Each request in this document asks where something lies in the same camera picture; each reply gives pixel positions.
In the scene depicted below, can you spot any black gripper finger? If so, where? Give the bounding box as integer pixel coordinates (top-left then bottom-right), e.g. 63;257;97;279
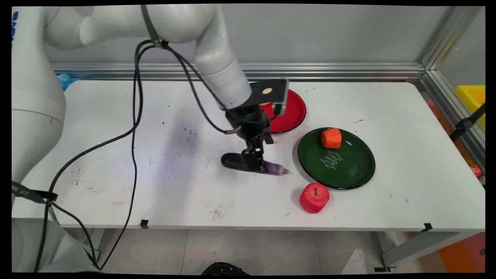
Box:
256;134;274;172
242;144;258;172

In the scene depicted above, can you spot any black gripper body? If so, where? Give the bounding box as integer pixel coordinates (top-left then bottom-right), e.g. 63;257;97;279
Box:
226;103;277;151

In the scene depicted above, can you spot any purple toy eggplant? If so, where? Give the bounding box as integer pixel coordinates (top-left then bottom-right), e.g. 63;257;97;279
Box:
221;152;290;176

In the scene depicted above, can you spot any orange toy fruit block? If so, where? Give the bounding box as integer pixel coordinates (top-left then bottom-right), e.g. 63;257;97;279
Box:
321;128;343;150

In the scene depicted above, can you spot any red round plate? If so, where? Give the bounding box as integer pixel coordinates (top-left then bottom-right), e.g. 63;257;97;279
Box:
260;89;307;134

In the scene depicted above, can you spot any red toy apple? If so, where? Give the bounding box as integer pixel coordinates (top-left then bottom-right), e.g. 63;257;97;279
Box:
299;183;331;214

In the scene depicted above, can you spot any dark green round plate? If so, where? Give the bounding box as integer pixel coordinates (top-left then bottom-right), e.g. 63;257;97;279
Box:
297;127;376;190

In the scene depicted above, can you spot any black object on floor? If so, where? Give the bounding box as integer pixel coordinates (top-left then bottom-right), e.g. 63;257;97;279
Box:
201;262;251;276

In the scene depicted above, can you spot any grey table leg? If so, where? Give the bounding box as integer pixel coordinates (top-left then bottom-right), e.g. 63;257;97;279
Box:
374;231;475;272

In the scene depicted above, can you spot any blue plastic bag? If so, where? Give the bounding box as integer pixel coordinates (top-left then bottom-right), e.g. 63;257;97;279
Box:
57;74;81;92

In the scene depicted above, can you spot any yellow plastic bin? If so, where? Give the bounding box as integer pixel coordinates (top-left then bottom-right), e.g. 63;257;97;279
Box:
455;84;486;129

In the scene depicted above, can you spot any orange box on floor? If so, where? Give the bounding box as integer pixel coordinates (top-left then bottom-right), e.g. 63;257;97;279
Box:
438;232;486;273

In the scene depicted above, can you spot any horizontal aluminium frame rail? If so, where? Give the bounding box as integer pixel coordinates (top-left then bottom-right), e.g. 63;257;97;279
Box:
52;63;427;81

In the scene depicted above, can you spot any long black robot cable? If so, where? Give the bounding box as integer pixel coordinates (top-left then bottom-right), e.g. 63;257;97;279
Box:
93;39;233;270
33;39;243;272

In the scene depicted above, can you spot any grey strap around arm link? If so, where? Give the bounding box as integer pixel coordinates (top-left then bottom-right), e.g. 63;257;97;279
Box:
140;5;162;46

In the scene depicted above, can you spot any slanted aluminium frame rail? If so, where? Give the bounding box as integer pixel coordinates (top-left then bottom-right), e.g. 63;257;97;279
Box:
414;70;486;173

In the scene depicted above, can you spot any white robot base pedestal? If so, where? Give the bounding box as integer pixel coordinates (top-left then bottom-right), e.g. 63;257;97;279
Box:
12;217;100;273

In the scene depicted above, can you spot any vertical aluminium frame post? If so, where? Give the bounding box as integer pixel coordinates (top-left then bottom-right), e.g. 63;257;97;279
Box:
420;6;483;71

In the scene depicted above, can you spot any grey strap around arm base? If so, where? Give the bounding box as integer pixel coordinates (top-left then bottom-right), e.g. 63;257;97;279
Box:
12;181;59;204

